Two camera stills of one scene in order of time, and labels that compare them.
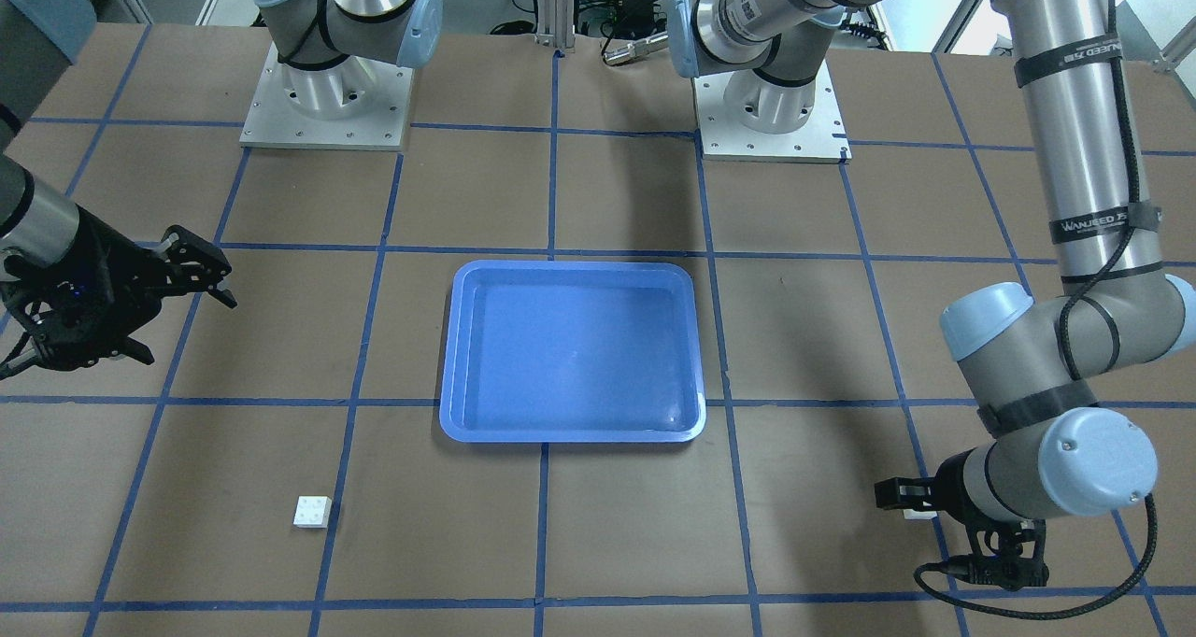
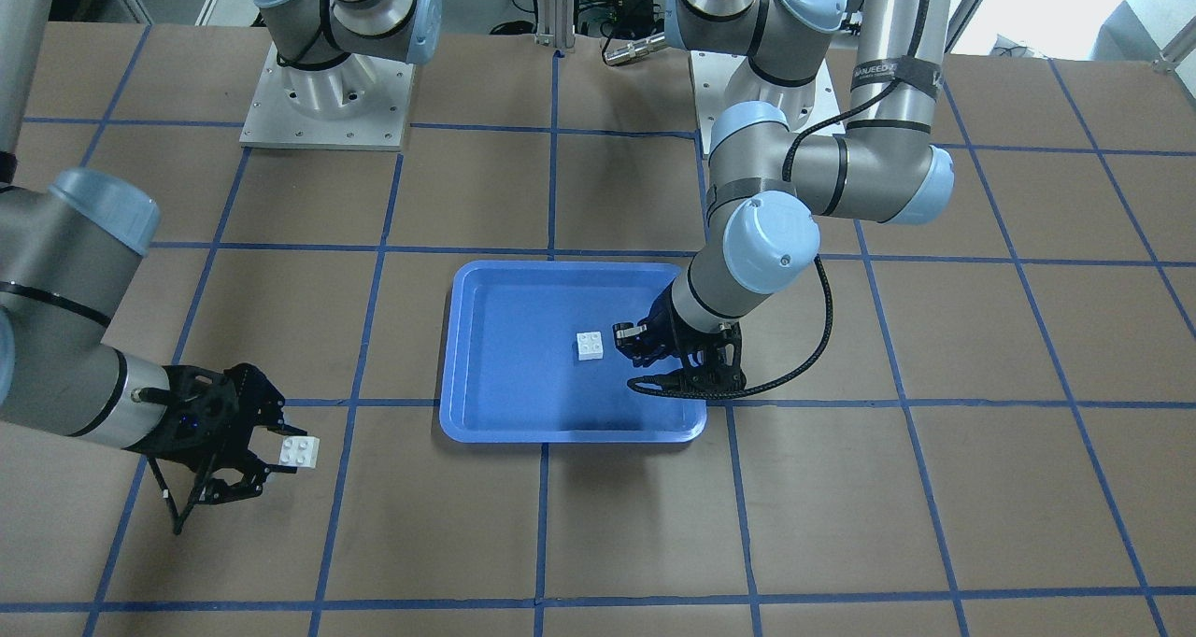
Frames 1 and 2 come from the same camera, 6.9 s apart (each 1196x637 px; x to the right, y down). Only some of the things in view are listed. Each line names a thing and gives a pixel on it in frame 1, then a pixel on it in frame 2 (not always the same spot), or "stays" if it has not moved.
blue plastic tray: x=573 y=352 stays
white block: x=312 y=512 → x=300 y=451
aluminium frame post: x=556 y=7 stays
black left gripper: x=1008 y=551 → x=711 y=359
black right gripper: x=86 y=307 → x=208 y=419
